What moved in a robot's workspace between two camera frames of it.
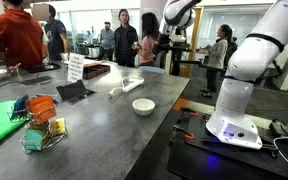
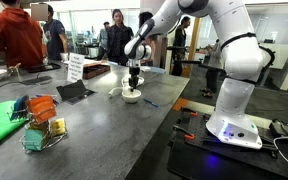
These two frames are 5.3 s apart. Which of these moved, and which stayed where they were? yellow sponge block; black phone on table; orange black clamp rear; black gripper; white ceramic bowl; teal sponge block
Moved: black gripper; white ceramic bowl
Stayed: black phone on table; orange black clamp rear; yellow sponge block; teal sponge block
